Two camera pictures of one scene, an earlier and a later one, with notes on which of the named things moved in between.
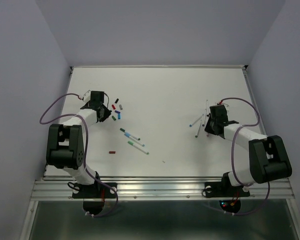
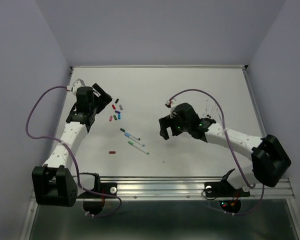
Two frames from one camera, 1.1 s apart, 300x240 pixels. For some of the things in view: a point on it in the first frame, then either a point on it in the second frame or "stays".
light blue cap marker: (127, 135) stays
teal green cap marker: (132, 143) stays
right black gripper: (207, 128) to (165, 122)
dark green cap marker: (131, 135) stays
